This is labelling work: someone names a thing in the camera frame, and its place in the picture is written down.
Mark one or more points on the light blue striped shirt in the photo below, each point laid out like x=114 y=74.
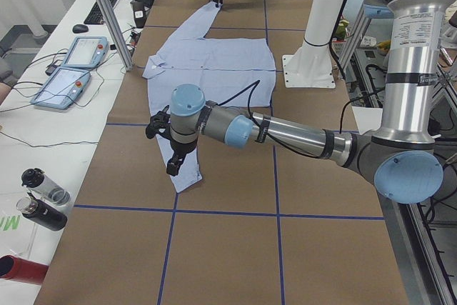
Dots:
x=236 y=72

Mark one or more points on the lower teach pendant tablet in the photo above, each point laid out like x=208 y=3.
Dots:
x=62 y=88

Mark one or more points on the teach pendant tablet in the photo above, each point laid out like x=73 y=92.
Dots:
x=86 y=52
x=62 y=88

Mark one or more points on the clear water bottle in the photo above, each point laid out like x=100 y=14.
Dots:
x=36 y=180

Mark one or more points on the upper teach pendant tablet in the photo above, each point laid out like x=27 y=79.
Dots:
x=86 y=52

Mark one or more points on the black computer mouse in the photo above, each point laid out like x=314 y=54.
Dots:
x=80 y=28

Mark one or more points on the black water bottle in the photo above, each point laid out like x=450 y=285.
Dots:
x=41 y=213

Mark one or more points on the red cylinder bottle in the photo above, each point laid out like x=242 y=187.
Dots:
x=21 y=270

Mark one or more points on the aluminium frame post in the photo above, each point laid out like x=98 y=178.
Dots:
x=115 y=32

